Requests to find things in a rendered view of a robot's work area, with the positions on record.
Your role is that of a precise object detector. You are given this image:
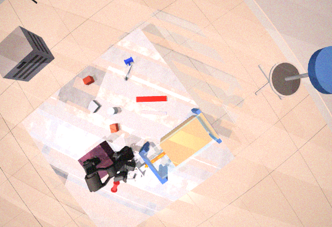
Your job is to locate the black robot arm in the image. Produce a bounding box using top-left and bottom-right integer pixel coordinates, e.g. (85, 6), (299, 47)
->
(83, 146), (136, 192)

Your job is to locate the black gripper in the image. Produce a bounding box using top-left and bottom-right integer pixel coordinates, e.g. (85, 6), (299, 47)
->
(113, 164), (129, 183)

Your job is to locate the grey cylinder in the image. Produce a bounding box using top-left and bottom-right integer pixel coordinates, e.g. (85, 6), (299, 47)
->
(107, 107), (118, 115)

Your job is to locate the red flat bar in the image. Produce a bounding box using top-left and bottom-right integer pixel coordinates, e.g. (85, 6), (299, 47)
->
(136, 96), (167, 102)

